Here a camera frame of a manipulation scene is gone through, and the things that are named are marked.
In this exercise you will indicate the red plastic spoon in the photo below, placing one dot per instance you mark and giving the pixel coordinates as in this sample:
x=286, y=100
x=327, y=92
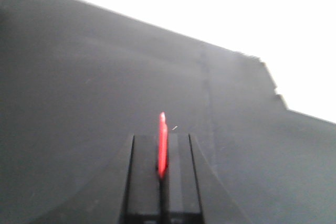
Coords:
x=162, y=147

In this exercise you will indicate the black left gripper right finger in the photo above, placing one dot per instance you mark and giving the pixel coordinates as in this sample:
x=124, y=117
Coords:
x=179, y=195

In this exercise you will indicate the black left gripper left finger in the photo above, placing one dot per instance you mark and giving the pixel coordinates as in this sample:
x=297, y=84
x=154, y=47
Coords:
x=142, y=191

